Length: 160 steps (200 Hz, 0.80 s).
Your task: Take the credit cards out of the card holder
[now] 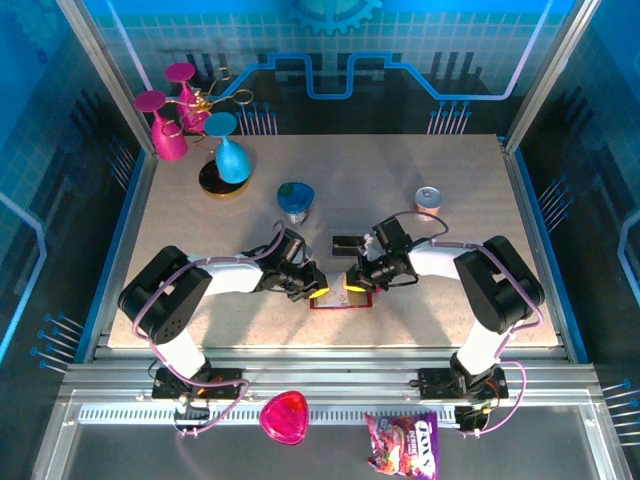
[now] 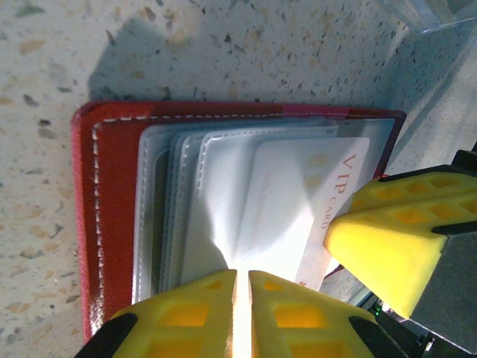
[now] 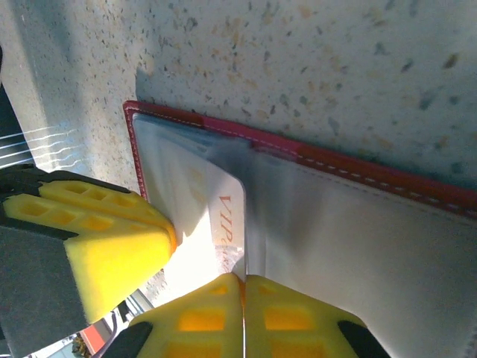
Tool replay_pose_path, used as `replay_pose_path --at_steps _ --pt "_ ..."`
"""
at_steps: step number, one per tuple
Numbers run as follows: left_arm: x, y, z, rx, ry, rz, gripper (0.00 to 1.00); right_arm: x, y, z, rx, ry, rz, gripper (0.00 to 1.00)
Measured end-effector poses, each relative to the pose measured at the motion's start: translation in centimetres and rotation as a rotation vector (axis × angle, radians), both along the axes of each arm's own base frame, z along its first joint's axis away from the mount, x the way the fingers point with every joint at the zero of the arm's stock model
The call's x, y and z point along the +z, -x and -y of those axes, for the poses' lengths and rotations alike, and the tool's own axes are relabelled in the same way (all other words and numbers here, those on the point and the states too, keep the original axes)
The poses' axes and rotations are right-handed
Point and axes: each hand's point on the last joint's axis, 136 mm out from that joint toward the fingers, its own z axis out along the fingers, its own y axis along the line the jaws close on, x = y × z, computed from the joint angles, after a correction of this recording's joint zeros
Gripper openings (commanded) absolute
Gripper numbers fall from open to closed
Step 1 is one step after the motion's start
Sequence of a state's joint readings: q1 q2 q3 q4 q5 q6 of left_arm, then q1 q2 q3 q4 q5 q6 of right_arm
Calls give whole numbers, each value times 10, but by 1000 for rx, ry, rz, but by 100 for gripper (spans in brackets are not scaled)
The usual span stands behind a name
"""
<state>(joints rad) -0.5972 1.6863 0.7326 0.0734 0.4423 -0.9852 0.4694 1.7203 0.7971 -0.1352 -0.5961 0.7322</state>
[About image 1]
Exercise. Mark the red leather card holder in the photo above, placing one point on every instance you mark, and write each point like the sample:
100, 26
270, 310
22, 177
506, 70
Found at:
332, 292

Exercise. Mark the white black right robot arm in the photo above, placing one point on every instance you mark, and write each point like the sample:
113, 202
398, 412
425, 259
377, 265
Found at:
435, 262

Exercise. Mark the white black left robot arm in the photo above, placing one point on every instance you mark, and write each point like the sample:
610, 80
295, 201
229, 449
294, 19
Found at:
230, 280

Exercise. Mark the pink tin can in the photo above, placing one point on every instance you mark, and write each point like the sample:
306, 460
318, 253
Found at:
429, 200

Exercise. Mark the blue plastic cup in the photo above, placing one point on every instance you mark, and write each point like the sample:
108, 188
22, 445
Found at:
295, 196

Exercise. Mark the gold rack with black base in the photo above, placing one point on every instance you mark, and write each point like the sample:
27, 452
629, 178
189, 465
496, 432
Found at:
210, 182

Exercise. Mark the blue goblet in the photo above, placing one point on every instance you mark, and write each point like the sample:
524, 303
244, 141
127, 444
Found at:
232, 162

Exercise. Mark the purple snack bag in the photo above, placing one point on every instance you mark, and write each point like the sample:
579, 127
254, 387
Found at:
402, 445

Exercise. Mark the black connector board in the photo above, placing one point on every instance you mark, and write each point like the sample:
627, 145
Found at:
472, 417
192, 414

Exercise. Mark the magenta goblet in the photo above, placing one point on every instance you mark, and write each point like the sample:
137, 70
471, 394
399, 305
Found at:
170, 142
180, 71

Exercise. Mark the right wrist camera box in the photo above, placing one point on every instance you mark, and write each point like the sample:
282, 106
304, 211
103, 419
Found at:
392, 234

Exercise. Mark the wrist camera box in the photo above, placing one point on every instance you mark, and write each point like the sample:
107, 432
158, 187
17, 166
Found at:
295, 248
392, 234

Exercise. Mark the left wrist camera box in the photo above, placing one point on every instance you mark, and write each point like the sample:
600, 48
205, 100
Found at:
295, 248

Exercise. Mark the aluminium front rail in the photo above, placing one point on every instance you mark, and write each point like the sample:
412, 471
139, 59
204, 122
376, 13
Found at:
325, 370

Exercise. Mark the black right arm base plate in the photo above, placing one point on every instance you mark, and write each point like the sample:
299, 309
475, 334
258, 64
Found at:
435, 382

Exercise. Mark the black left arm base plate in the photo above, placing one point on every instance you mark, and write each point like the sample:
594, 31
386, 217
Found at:
225, 385

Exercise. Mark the aluminium side rail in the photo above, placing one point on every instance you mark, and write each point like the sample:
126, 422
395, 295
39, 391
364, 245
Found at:
539, 250
125, 250

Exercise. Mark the aluminium frame post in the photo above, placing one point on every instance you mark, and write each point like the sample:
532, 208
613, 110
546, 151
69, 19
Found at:
111, 75
547, 75

